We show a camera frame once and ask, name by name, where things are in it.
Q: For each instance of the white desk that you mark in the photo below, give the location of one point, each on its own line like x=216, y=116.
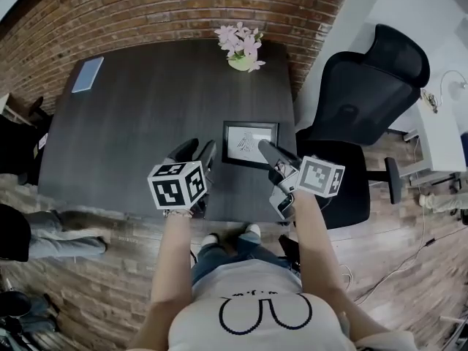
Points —
x=440, y=137

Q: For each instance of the black pouch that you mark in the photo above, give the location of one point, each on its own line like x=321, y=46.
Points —
x=290, y=252

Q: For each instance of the small clutter of keys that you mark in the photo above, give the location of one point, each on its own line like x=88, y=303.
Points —
x=429, y=99

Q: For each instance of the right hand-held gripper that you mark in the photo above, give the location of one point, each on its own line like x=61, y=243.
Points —
x=317, y=176

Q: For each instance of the black tripod equipment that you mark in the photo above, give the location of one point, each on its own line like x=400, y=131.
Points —
x=16, y=316

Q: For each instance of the black mesh office chair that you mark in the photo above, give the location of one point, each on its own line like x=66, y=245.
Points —
x=358, y=97

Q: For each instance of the black bag with white tag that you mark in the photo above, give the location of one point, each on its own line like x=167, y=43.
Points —
x=18, y=145

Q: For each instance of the person's blue jeans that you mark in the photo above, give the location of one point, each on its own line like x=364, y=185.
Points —
x=219, y=258

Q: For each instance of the light blue notebook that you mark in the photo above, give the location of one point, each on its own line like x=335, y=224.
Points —
x=87, y=74

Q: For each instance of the person's white printed t-shirt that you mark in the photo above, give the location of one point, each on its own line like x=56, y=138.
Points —
x=263, y=327

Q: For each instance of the pink flowers in pale vase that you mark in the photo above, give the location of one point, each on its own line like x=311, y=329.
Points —
x=241, y=48

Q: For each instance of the person's right forearm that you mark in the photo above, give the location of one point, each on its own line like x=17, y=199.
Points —
x=314, y=247

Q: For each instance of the person's right white shoe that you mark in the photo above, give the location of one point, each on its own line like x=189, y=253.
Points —
x=252, y=229

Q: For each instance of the person's left forearm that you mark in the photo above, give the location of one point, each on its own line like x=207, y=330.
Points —
x=173, y=254

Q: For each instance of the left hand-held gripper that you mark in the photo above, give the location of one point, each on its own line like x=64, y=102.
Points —
x=170, y=192

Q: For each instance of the white desk lamp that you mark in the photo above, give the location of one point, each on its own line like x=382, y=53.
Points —
x=455, y=88

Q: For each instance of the person's white shoe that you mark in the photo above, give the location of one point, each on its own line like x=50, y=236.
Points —
x=211, y=239
x=252, y=229

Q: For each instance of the black picture frame with drawing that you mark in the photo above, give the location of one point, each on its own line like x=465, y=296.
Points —
x=234, y=152

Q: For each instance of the person's left white shoe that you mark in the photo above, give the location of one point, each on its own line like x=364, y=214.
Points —
x=211, y=239

